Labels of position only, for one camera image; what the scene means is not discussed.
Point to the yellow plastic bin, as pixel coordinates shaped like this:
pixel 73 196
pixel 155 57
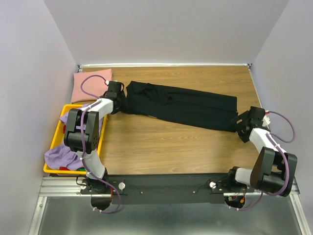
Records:
pixel 59 137

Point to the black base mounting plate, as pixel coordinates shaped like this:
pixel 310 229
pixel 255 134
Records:
pixel 162 189

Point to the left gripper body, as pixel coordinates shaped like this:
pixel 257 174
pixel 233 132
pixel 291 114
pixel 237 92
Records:
pixel 122 103

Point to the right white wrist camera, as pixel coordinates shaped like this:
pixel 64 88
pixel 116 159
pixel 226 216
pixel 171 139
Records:
pixel 266 119

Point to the pink folded t-shirt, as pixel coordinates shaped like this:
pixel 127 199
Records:
pixel 94 85

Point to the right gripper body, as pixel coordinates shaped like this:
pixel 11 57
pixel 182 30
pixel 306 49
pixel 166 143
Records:
pixel 241 134

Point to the lavender t-shirt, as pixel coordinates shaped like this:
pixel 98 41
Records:
pixel 61 156

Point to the black t-shirt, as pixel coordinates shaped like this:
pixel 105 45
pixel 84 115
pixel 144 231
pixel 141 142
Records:
pixel 183 106

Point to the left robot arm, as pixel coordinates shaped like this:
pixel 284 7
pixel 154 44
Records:
pixel 82 133

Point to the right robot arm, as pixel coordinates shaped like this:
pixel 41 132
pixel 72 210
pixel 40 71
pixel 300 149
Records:
pixel 274 170

